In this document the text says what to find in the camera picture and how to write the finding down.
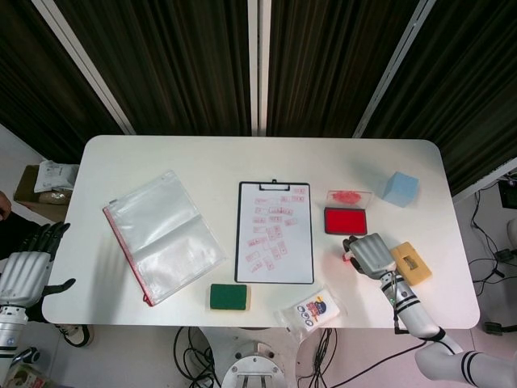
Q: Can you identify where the left robot hand grey black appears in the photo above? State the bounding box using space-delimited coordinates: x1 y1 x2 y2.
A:
0 221 77 308

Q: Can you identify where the right robot hand grey black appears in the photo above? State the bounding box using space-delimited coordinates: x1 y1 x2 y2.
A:
342 233 397 280

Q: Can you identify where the white grey robot base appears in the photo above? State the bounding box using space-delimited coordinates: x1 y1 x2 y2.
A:
220 327 298 388

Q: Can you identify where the red ink pad clear lid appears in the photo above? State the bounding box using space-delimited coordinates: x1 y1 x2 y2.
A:
322 188 372 237

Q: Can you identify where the yellow sponge with dark slot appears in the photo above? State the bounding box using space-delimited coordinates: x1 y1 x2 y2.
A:
389 241 433 287

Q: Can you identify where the light blue foam cube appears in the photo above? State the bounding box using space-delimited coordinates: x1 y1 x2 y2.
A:
380 171 421 210

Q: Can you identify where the brown cardboard box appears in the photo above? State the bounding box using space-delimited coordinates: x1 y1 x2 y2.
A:
14 163 80 208

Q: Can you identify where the black white sneaker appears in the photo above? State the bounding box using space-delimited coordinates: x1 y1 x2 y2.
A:
54 323 95 348

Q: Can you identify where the chrome metal fitting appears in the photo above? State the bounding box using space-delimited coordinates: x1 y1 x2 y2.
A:
10 345 42 365

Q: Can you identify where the packet of white melamine sponge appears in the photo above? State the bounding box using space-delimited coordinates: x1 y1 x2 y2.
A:
273 287 349 333

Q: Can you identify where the printed cardboard package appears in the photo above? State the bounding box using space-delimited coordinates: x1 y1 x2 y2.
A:
0 361 52 388

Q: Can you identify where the white mailer package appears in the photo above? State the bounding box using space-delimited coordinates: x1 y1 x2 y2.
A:
33 160 80 193

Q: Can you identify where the black clipboard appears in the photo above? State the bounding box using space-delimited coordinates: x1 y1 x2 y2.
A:
233 178 316 285

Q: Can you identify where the transparent mesh zip folder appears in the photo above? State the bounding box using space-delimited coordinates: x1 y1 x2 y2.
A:
102 169 227 308

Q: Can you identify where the black electronic box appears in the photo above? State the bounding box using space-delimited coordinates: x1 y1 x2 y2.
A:
498 179 517 209

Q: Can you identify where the green yellow scrub sponge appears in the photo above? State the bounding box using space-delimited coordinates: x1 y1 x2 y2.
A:
208 283 254 313

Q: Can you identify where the dark pleated curtain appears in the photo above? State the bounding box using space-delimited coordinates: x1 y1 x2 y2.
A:
0 0 517 195

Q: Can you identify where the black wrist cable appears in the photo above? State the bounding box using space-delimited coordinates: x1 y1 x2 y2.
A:
388 272 427 345

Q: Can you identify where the black cable bundle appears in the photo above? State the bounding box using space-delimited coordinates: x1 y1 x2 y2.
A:
296 327 363 388
173 325 227 388
470 189 517 292

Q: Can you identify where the white frame rail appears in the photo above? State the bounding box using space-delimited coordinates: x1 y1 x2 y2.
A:
451 157 517 203

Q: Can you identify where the white frame post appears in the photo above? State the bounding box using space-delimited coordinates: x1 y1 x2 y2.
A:
32 0 137 136
351 0 439 138
246 0 272 137

